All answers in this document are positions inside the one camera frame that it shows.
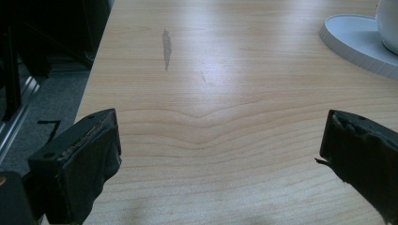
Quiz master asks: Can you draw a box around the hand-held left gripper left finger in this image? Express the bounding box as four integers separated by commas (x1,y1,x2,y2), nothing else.
27,108,123,225

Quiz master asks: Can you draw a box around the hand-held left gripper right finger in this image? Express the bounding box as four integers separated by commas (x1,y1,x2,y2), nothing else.
314,109,398,225

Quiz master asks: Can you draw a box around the white stand with pole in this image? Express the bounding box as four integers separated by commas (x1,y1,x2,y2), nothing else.
317,13,398,81

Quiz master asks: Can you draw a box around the white bowl with dark rim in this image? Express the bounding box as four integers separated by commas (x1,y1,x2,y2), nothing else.
375,0,398,57

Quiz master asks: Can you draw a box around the metal floor rail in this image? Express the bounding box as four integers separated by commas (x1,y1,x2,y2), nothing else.
0,75,42,165

